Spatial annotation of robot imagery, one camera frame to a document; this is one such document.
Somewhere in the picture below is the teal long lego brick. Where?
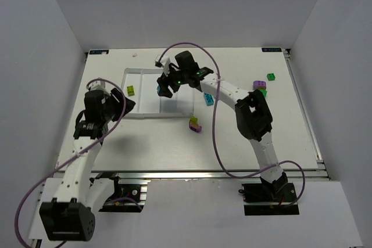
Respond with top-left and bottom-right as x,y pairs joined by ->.
203,93 -> 214,106

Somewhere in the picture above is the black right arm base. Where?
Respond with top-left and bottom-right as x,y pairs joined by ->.
238,183 -> 299,216

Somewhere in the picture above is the purple lime lego stack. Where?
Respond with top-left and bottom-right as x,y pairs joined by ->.
188,116 -> 202,133

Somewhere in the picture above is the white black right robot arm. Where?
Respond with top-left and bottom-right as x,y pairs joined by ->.
155,51 -> 288,196

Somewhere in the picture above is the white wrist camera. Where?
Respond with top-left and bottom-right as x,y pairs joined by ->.
155,55 -> 171,76
87,80 -> 109,94

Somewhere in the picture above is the black corner label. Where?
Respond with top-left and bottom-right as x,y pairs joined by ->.
89,49 -> 109,55
261,48 -> 282,52

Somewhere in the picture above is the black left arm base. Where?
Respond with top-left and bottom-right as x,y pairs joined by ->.
95,172 -> 145,213

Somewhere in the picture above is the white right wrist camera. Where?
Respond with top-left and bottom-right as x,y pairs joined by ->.
155,55 -> 171,76

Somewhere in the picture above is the lime green lego brick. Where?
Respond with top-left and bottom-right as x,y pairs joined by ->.
127,85 -> 135,96

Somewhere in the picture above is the white divided sorting tray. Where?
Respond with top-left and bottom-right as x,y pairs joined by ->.
121,68 -> 194,118

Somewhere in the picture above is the green small lego cube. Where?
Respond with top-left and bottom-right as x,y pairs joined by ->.
267,73 -> 276,81

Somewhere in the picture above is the purple green teal lego stack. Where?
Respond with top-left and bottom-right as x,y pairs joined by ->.
260,89 -> 267,97

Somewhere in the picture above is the purple arch lego brick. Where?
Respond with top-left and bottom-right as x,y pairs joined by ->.
253,80 -> 267,90

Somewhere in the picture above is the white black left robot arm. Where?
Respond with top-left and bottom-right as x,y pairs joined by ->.
39,85 -> 135,242

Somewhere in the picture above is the black corner label left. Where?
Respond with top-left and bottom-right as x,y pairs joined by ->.
89,49 -> 109,55

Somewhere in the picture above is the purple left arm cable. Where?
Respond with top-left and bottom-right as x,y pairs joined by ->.
15,78 -> 127,248

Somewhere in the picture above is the black corner label right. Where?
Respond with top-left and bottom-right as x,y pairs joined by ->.
261,48 -> 282,52

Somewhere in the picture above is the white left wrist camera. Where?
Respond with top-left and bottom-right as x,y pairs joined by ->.
87,80 -> 109,94

